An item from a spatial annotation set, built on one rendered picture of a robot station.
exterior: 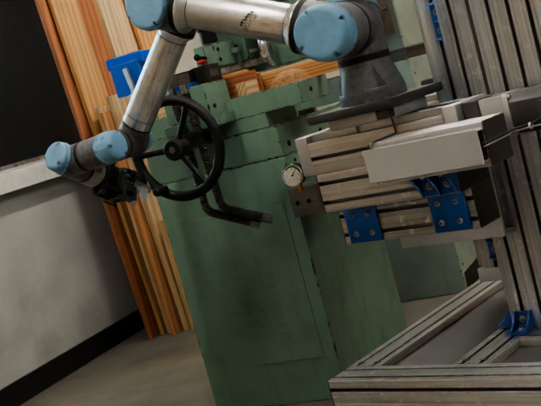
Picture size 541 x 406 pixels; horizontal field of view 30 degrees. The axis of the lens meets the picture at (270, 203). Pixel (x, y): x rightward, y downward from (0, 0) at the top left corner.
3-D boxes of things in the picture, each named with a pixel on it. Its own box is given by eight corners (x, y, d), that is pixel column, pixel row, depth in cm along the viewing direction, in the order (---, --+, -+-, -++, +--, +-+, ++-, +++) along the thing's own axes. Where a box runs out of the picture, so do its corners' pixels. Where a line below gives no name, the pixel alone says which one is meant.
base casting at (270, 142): (152, 187, 299) (144, 157, 298) (238, 154, 350) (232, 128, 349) (285, 155, 278) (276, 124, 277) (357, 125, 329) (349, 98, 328)
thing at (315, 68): (181, 112, 307) (177, 99, 307) (184, 111, 309) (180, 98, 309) (340, 69, 283) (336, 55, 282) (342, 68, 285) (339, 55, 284)
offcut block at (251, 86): (248, 94, 279) (245, 81, 279) (238, 97, 282) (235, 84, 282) (259, 91, 282) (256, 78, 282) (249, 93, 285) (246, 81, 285)
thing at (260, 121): (150, 155, 297) (146, 142, 296) (186, 144, 315) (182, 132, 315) (269, 126, 279) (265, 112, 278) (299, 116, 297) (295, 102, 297)
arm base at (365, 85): (419, 86, 224) (409, 43, 223) (383, 98, 213) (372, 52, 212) (365, 99, 234) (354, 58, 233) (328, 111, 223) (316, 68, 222)
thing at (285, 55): (273, 67, 309) (262, 28, 307) (282, 64, 315) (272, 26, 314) (300, 59, 304) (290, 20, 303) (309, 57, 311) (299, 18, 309)
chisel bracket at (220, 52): (200, 77, 297) (192, 49, 296) (221, 72, 310) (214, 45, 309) (220, 71, 294) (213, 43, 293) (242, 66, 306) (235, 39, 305)
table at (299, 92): (105, 155, 292) (99, 134, 291) (159, 138, 319) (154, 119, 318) (289, 107, 264) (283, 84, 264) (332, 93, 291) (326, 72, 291)
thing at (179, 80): (165, 94, 280) (159, 75, 280) (184, 89, 290) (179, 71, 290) (204, 83, 274) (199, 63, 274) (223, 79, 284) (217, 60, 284)
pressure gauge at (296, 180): (287, 195, 274) (278, 166, 273) (292, 192, 277) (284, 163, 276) (307, 191, 271) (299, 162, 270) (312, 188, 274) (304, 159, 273)
